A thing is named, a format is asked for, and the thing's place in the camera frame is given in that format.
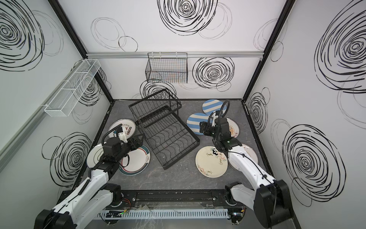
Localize white mesh wall shelf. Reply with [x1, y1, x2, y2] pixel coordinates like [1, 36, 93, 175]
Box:
[44, 59, 102, 117]

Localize blue striped plate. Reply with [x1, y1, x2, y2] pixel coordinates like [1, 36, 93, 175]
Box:
[186, 113, 209, 135]
[202, 99, 224, 116]

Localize white slotted cable duct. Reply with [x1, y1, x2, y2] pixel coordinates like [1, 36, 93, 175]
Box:
[94, 209, 230, 220]

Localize far blue striped plate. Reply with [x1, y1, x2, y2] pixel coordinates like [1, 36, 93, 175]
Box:
[202, 99, 224, 116]

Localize white plate red characters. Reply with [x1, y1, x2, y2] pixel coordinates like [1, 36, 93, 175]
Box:
[108, 119, 136, 139]

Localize orange sunburst plate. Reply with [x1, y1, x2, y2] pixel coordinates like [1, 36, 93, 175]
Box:
[227, 118, 240, 138]
[229, 144, 259, 171]

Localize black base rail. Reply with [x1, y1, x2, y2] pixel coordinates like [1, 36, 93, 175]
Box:
[58, 188, 289, 208]

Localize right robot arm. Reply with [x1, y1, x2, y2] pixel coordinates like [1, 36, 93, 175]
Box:
[199, 117, 294, 229]

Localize black wire wall basket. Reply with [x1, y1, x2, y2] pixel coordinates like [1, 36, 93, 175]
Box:
[145, 52, 188, 84]

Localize cream floral plate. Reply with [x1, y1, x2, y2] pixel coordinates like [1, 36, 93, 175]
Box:
[195, 146, 228, 178]

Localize black wire dish rack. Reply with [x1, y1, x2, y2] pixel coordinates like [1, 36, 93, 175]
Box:
[129, 88, 200, 170]

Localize near blue striped plate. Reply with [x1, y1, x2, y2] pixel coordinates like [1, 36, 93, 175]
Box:
[186, 113, 209, 135]

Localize white plate black outline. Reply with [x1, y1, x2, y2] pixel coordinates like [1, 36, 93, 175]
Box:
[86, 144, 104, 168]

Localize red green rimmed plate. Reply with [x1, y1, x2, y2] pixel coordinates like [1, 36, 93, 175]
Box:
[119, 146, 151, 176]

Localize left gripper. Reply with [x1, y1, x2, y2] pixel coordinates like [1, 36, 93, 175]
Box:
[115, 133, 144, 163]

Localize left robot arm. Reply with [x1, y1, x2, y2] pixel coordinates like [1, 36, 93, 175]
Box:
[34, 134, 144, 229]

